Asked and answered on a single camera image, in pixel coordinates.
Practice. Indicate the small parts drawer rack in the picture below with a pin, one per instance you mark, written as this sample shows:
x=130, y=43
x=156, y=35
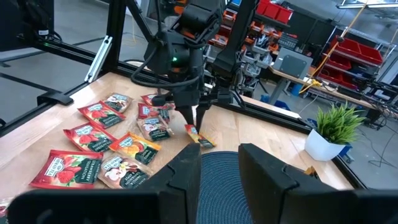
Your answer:
x=264, y=49

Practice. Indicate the green plant in white pot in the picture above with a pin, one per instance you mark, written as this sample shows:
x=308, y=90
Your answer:
x=323, y=147

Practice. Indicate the red strawberry tea packet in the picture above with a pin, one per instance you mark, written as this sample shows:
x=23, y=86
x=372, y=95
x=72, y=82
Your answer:
x=101, y=114
x=90, y=137
x=149, y=98
x=66, y=169
x=154, y=111

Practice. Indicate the orange peach tea packet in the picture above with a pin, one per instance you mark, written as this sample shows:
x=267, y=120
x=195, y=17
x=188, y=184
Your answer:
x=135, y=147
x=199, y=137

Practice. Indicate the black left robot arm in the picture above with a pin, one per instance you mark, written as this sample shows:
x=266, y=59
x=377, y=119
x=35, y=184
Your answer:
x=183, y=46

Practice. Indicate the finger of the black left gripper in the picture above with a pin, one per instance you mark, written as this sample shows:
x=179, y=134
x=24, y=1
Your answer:
x=189, y=114
x=201, y=116

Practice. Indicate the red storage bin rack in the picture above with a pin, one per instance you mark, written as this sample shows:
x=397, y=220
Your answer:
x=357, y=54

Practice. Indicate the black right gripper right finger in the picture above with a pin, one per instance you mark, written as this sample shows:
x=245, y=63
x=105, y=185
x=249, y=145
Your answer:
x=264, y=177

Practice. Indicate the wooden workbench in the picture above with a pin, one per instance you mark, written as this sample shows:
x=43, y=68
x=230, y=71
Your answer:
x=335, y=93

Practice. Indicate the beige vanilla tea packet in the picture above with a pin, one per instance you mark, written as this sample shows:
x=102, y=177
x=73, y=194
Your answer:
x=118, y=102
x=154, y=128
x=124, y=172

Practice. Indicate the red storage bins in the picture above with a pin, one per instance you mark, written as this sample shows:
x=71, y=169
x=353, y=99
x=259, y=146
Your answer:
x=273, y=11

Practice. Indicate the black electronics box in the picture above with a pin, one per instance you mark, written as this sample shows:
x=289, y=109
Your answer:
x=21, y=21

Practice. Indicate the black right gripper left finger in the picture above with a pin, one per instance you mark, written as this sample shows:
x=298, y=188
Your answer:
x=183, y=174

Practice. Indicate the grey equipment box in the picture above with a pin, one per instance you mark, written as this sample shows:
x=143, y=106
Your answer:
x=293, y=63

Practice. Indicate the silver aluminium extrusion bar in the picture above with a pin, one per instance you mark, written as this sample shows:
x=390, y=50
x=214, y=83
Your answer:
x=99, y=59

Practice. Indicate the round dark blue placemat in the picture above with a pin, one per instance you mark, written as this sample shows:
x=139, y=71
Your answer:
x=220, y=186

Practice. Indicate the yellow gripper tag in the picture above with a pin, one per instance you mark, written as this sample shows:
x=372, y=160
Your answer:
x=311, y=171

